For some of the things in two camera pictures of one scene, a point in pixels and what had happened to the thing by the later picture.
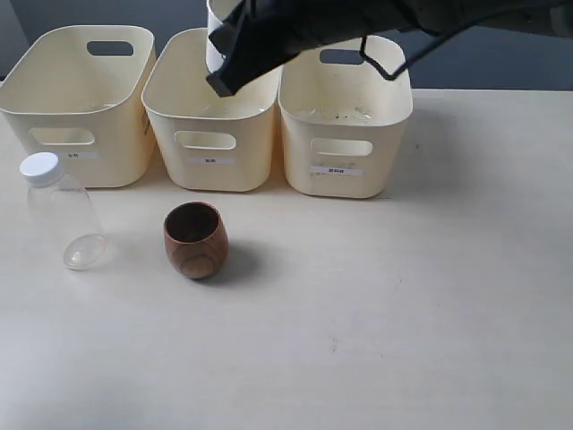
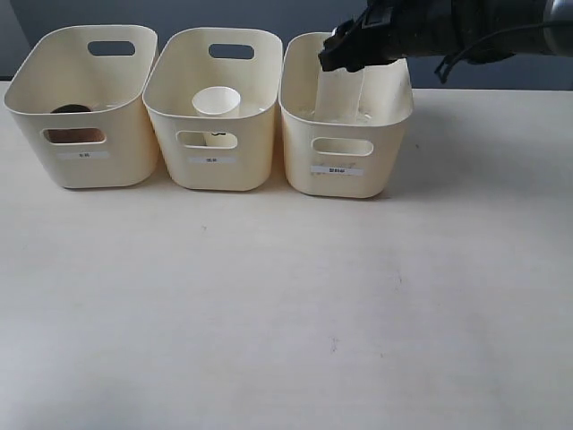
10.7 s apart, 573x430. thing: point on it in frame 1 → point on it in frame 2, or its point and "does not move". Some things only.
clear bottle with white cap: [63, 216] → [372, 96]
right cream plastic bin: [344, 124] does not move
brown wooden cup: [196, 240] → [73, 135]
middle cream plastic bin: [207, 141] does not move
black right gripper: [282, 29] → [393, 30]
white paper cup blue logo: [217, 11] → [218, 101]
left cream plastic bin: [86, 94] does not move
